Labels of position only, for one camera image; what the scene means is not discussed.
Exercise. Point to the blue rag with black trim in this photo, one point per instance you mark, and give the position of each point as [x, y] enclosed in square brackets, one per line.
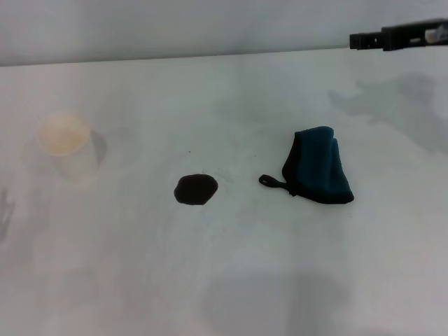
[316, 164]

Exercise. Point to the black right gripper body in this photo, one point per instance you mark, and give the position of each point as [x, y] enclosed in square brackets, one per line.
[406, 36]

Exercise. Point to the white plastic cup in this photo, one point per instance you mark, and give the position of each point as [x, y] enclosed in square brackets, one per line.
[68, 143]

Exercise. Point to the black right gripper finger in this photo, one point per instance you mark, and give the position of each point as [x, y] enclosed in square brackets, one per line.
[365, 41]

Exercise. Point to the black liquid stain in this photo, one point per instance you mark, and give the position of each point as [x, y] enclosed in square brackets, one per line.
[195, 189]

